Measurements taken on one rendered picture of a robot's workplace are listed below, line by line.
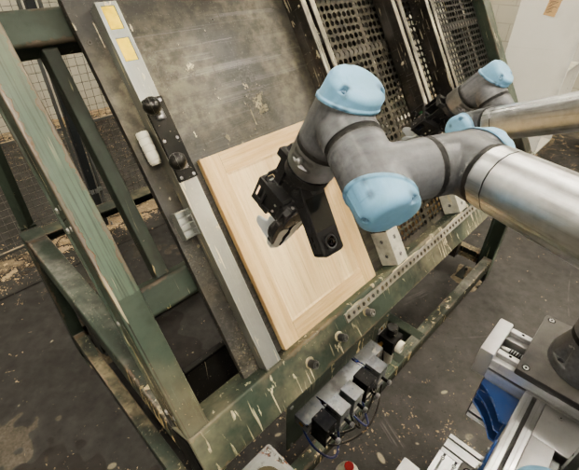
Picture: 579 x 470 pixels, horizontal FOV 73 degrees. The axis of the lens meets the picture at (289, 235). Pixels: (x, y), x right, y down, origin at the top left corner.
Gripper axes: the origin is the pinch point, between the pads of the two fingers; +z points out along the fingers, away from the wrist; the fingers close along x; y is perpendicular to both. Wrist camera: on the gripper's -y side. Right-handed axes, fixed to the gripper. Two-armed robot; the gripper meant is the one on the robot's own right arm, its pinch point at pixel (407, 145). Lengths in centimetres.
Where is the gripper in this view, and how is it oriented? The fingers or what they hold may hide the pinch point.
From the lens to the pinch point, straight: 135.3
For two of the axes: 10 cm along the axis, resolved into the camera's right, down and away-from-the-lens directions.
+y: -8.7, -3.4, -3.7
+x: -1.6, 8.8, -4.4
